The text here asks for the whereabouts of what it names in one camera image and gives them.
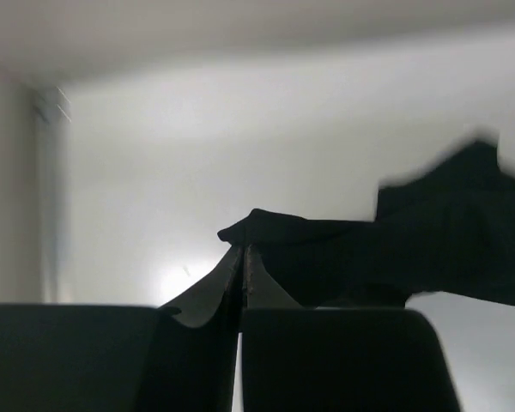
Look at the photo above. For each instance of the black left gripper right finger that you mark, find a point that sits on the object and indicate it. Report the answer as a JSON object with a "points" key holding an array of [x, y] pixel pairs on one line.
{"points": [[333, 359]]}

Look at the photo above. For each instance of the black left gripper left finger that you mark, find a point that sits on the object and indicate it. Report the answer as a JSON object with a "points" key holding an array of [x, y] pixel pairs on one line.
{"points": [[177, 357]]}

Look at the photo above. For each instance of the black shorts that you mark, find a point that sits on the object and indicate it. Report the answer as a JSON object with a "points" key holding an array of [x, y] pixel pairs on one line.
{"points": [[451, 230]]}

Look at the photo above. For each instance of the aluminium frame rail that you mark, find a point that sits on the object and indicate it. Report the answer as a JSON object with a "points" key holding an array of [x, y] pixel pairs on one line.
{"points": [[51, 108]]}

